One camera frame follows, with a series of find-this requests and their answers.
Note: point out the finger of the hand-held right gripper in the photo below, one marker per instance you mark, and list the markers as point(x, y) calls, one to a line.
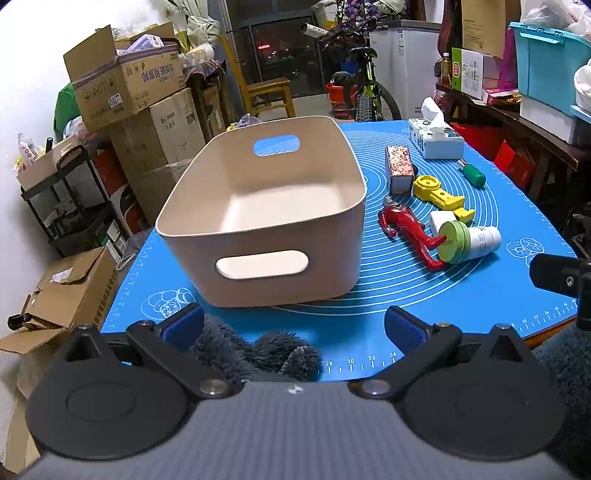
point(554, 274)

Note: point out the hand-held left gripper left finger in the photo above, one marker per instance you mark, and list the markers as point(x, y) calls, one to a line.
point(184, 325)

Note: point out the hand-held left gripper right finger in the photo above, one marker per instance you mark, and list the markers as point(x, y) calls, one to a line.
point(402, 323)

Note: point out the white pill bottle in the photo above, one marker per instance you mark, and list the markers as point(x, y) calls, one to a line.
point(485, 239)

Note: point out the red hero figure toy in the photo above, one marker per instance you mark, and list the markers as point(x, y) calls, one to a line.
point(408, 228)

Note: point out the green round tin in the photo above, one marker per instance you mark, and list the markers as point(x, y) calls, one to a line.
point(455, 242)

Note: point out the beige plastic storage bin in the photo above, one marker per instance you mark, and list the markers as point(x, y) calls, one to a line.
point(258, 240)

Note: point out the blue silicone mat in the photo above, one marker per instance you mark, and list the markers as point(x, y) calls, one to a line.
point(369, 304)

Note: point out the grey fluffy clothing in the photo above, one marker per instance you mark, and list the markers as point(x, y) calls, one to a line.
point(258, 353)

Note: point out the white power adapter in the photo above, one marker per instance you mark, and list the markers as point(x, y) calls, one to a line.
point(441, 220)

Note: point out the torn cardboard box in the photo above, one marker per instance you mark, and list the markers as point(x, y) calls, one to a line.
point(69, 295)

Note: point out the red gift boxes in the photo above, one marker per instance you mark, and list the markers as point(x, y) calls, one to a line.
point(508, 157)

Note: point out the yellow plastic tool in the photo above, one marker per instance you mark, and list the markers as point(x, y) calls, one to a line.
point(438, 194)

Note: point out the red black appliance box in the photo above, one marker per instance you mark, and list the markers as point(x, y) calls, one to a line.
point(124, 203)

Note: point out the dark wooden table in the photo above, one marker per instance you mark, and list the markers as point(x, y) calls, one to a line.
point(531, 124)

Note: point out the black utility cart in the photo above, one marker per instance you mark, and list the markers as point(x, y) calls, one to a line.
point(69, 221)

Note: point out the patterned small carton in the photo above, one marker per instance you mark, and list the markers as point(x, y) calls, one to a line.
point(400, 166)

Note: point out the white tissue box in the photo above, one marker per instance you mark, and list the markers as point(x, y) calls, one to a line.
point(436, 138)

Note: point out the teal plastic storage bin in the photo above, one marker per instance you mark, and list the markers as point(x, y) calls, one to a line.
point(545, 64)

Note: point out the green white carton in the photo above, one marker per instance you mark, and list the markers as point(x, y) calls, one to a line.
point(471, 74)

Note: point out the brown drink bottle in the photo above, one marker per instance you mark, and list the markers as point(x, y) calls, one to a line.
point(445, 69)

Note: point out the green black bicycle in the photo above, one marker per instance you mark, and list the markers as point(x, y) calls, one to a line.
point(364, 92)

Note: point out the red bucket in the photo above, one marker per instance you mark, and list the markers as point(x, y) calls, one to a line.
point(336, 94)

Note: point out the open printed cardboard box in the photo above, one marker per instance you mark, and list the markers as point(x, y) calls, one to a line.
point(129, 83)

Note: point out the wooden chair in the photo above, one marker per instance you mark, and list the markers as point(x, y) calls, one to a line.
point(265, 90)

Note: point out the green bag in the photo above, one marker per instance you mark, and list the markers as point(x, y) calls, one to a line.
point(64, 106)

